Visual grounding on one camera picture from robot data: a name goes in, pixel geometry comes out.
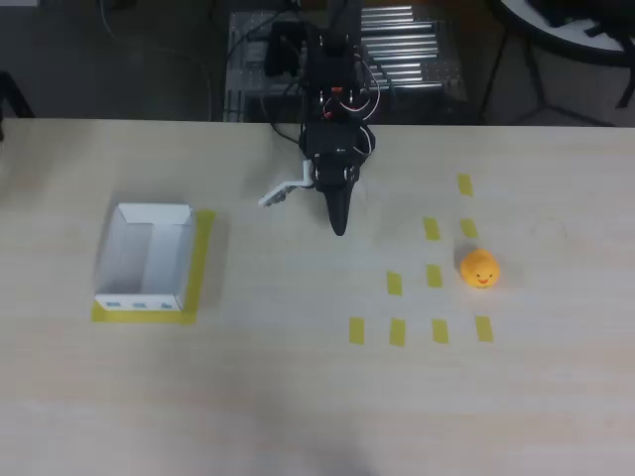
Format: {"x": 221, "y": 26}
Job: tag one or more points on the yellow rubber duck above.
{"x": 479, "y": 269}

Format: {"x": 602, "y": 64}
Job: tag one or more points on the aluminium frame rack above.
{"x": 412, "y": 54}

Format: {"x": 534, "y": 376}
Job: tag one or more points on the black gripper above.
{"x": 336, "y": 190}

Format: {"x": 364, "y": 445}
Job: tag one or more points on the yellow tape marker strip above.
{"x": 465, "y": 185}
{"x": 394, "y": 283}
{"x": 356, "y": 331}
{"x": 397, "y": 332}
{"x": 440, "y": 331}
{"x": 483, "y": 329}
{"x": 434, "y": 275}
{"x": 469, "y": 228}
{"x": 431, "y": 228}

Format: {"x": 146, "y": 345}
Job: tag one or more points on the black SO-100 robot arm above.
{"x": 331, "y": 84}

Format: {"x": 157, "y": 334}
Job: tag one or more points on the yellow tape square outline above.
{"x": 199, "y": 268}

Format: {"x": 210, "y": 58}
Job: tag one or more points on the black table leg stand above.
{"x": 538, "y": 94}

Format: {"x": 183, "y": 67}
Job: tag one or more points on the white cardboard box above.
{"x": 149, "y": 258}

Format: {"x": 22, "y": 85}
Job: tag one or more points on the round white table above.
{"x": 570, "y": 37}

